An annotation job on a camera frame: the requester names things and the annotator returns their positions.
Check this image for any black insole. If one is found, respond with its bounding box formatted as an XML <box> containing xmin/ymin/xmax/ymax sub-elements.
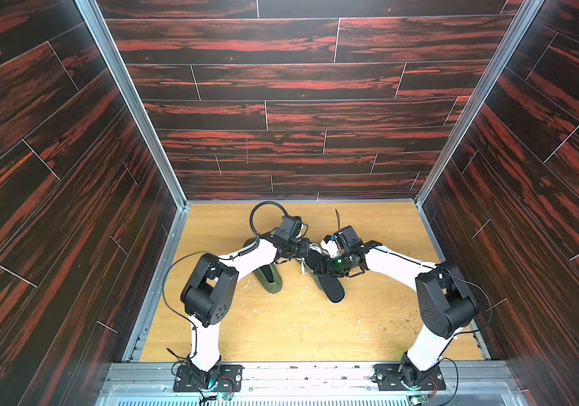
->
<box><xmin>304</xmin><ymin>250</ymin><xmax>345</xmax><ymax>304</ymax></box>

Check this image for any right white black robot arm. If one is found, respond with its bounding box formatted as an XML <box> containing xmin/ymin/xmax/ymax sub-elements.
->
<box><xmin>306</xmin><ymin>226</ymin><xmax>477</xmax><ymax>390</ymax></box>

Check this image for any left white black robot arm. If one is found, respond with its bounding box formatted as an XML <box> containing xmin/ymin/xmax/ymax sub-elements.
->
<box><xmin>180</xmin><ymin>230</ymin><xmax>311</xmax><ymax>390</ymax></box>

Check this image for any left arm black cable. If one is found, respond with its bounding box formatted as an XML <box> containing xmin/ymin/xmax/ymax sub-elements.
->
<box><xmin>248</xmin><ymin>200</ymin><xmax>291</xmax><ymax>240</ymax></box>

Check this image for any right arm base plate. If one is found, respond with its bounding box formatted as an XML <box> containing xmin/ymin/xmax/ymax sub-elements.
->
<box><xmin>371</xmin><ymin>363</ymin><xmax>446</xmax><ymax>392</ymax></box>

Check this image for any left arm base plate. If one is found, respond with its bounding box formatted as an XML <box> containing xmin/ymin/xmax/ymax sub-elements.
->
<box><xmin>173</xmin><ymin>362</ymin><xmax>244</xmax><ymax>393</ymax></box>

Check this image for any aluminium front rail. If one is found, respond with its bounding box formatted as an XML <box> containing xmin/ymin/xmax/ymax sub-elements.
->
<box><xmin>96</xmin><ymin>360</ymin><xmax>531</xmax><ymax>405</ymax></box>

